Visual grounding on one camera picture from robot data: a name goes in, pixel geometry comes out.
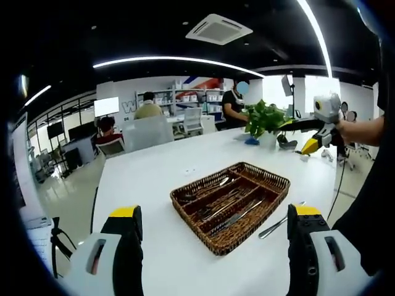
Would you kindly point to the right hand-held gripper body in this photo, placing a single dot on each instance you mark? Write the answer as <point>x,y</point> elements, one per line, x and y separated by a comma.
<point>328,108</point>

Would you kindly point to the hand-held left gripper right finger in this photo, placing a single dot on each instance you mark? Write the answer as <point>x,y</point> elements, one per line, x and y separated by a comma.
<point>305,240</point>

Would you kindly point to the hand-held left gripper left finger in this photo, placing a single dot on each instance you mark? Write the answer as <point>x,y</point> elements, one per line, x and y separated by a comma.
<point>123,228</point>

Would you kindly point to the brown wicker storage slots tray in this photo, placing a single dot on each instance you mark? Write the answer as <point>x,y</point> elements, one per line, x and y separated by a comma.
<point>262,182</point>

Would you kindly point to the steel spoon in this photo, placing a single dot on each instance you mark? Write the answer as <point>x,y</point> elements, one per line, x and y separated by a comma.
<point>188,195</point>
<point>225,181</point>
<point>213,188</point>

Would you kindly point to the steel fork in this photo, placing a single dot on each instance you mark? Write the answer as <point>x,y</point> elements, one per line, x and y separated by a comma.
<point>216,209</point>
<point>234,195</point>

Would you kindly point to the white storage shelf with boxes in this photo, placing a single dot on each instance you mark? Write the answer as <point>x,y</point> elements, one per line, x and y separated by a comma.
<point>213,98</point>

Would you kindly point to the person's right hand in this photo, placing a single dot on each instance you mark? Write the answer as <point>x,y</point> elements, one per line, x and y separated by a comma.
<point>347,132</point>

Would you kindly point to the white handheld controller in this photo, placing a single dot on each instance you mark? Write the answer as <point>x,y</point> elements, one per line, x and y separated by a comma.
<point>327,155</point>

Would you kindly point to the black grey device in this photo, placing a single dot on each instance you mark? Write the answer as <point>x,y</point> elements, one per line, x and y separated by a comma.
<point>287,144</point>

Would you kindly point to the small white adapter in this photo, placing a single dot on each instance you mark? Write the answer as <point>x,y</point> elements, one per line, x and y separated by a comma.
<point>304,157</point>

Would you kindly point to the thin black pole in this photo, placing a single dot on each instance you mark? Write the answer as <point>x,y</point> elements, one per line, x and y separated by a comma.
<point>93,212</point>

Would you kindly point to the green potted plant white pot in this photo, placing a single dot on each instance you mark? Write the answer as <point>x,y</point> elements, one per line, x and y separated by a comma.
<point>265,118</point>

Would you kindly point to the black light stand with panel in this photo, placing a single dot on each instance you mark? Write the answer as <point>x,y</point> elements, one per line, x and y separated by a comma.
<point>287,84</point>

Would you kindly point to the small blue object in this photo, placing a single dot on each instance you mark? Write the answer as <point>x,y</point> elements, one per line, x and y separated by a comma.
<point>252,142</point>

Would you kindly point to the person's black clothed torso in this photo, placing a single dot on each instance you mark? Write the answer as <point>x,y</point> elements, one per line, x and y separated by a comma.
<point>358,216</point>

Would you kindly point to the black tripod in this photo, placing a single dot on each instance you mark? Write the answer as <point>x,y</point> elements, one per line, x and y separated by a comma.
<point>55,231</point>

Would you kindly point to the white ceiling light strip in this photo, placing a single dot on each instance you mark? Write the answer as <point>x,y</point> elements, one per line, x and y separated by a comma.
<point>37,95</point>
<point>322,37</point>
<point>179,57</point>

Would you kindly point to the white grey office chair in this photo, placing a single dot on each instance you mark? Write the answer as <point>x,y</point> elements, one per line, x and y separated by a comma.
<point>111,148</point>

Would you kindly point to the frosted white desk partition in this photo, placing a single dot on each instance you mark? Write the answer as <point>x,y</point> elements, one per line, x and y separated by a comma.
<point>148,132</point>

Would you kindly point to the large black monitor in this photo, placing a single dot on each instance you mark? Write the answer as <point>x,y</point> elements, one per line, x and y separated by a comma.
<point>81,131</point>

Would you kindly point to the white mesh office chair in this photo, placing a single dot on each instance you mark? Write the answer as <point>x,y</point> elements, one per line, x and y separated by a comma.
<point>193,118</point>

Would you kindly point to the small black monitor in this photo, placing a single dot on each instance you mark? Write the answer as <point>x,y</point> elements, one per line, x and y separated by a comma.
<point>55,129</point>

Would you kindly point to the white glowing screen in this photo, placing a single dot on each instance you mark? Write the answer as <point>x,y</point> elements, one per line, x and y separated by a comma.
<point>106,106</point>

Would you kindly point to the white ceiling air conditioner vent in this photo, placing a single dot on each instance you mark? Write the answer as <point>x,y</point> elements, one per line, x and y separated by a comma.
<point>219,29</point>

